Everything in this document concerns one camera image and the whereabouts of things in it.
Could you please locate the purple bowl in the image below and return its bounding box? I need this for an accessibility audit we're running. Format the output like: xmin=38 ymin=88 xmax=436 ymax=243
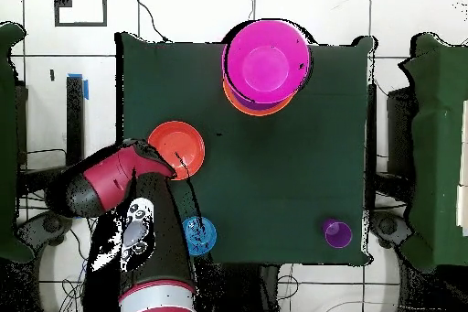
xmin=230 ymin=90 xmax=291 ymax=113

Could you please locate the orange bowl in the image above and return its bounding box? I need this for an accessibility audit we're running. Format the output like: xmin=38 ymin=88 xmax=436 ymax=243
xmin=222 ymin=79 xmax=296 ymax=118

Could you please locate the pink bowl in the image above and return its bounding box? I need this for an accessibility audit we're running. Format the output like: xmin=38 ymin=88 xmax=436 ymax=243
xmin=221 ymin=18 xmax=313 ymax=105

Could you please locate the dark green tablecloth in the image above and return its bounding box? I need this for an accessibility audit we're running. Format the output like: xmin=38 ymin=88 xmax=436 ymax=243
xmin=115 ymin=31 xmax=376 ymax=267

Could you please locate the red-orange bowl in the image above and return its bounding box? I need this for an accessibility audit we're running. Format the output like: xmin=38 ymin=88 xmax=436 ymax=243
xmin=147 ymin=120 xmax=207 ymax=182

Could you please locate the small blue bowl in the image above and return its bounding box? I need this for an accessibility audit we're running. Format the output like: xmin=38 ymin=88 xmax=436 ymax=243
xmin=181 ymin=215 xmax=218 ymax=257

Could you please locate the purple cup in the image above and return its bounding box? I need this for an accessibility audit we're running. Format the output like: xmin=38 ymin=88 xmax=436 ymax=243
xmin=321 ymin=219 xmax=354 ymax=250

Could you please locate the blue tape strip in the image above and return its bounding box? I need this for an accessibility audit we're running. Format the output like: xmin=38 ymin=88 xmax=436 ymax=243
xmin=67 ymin=72 xmax=90 ymax=101

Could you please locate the black stand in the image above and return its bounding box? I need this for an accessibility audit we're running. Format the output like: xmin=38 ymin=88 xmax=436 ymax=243
xmin=16 ymin=76 xmax=86 ymax=196
xmin=366 ymin=83 xmax=416 ymax=196

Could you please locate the black wheeled base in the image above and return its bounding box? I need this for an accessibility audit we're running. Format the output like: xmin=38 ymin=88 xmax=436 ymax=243
xmin=368 ymin=210 xmax=414 ymax=251
xmin=16 ymin=210 xmax=74 ymax=251

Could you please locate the green cloth side table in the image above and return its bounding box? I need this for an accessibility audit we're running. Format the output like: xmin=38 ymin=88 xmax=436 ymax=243
xmin=0 ymin=21 xmax=34 ymax=264
xmin=399 ymin=32 xmax=468 ymax=273

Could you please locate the white box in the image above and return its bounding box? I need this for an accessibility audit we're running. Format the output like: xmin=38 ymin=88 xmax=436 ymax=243
xmin=456 ymin=99 xmax=468 ymax=236

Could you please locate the black floor cable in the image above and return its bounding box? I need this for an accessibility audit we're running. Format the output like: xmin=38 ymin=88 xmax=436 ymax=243
xmin=131 ymin=0 xmax=172 ymax=44

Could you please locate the tangle of floor cables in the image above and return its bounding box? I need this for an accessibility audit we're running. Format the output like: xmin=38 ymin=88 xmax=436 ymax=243
xmin=17 ymin=148 xmax=96 ymax=312

